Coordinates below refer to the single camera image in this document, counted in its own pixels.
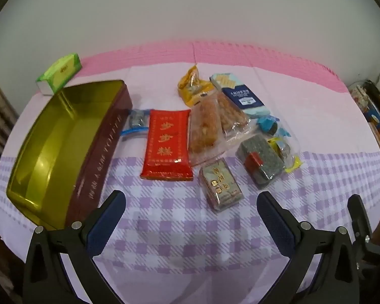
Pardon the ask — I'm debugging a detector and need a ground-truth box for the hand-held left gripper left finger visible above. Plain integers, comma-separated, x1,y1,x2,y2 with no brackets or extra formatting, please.
23,190,127,304

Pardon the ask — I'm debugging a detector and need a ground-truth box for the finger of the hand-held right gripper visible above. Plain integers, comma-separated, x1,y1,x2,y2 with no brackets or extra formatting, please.
348,194,373,245

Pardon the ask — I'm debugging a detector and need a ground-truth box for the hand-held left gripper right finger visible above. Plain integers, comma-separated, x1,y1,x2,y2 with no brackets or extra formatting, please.
256,191,360,304

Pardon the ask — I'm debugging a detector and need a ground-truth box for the dark green red-label cake packet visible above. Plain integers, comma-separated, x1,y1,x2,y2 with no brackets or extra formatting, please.
236,133,287,187

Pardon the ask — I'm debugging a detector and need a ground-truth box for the brown gold-print cake packet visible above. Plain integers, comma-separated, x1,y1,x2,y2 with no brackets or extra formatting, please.
199,158,244,213

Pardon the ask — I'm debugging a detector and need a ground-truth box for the yellow candy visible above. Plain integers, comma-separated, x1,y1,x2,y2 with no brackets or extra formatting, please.
268,136,305,173

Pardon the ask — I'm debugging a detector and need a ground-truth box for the maroon and gold tin box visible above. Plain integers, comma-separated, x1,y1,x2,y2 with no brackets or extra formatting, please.
6,80,134,231

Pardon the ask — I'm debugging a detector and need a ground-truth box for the red snack packet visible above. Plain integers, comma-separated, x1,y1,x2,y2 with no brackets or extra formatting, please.
140,109,194,181

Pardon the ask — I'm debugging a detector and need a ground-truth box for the clear candy with blue ends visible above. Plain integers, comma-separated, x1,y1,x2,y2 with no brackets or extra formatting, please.
120,109,151,138

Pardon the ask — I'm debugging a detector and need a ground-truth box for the clear pastry packet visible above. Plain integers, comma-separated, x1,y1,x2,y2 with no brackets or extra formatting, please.
217,93,252,140
188,97,224,165

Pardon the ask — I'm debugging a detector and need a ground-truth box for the blue cracker packet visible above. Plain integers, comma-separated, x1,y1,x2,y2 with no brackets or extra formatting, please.
209,73,270,118

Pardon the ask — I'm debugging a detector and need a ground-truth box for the orange yellow snack packet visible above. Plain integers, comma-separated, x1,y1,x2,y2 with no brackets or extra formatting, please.
177,64,214,108

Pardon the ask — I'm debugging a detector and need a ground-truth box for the cluttered shelf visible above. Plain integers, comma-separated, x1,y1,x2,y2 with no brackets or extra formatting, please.
348,73,380,170

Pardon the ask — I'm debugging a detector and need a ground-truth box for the pink and purple checked tablecloth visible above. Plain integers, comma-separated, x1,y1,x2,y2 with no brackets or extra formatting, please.
0,41,380,304

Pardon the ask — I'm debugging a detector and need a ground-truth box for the beige patterned curtain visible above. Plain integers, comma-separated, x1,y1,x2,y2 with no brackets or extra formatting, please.
0,63,20,172

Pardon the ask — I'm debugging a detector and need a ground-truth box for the green tissue box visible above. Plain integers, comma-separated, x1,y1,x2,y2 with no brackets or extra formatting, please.
35,53,82,96

